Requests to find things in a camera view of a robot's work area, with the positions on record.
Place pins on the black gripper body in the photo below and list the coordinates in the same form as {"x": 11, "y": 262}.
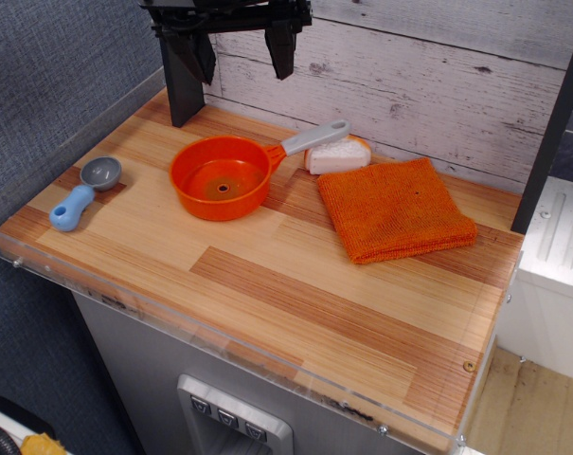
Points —
{"x": 211, "y": 17}

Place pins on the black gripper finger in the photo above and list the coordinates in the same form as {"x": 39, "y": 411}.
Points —
{"x": 194, "y": 50}
{"x": 280, "y": 41}

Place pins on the blue and grey scoop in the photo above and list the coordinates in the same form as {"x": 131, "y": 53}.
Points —
{"x": 97, "y": 175}

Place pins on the orange folded cloth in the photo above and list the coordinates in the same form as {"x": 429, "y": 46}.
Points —
{"x": 394, "y": 210}

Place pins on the white and orange cheese wedge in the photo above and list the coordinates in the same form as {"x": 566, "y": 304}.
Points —
{"x": 346, "y": 154}

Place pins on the clear acrylic table guard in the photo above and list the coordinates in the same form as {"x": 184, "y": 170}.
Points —
{"x": 396, "y": 345}

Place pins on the grey toy fridge cabinet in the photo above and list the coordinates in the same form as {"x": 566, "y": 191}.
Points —
{"x": 185, "y": 399}

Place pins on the white toy sink unit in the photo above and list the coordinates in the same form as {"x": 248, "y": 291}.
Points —
{"x": 536, "y": 319}

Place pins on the dark grey left post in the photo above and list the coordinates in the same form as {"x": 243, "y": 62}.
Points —
{"x": 185, "y": 91}

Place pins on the dark grey post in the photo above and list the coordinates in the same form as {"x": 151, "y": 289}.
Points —
{"x": 185, "y": 91}
{"x": 547, "y": 153}

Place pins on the orange pot with grey handle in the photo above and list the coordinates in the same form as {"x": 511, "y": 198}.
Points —
{"x": 223, "y": 178}

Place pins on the dark grey right post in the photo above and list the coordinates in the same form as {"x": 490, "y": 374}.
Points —
{"x": 547, "y": 153}

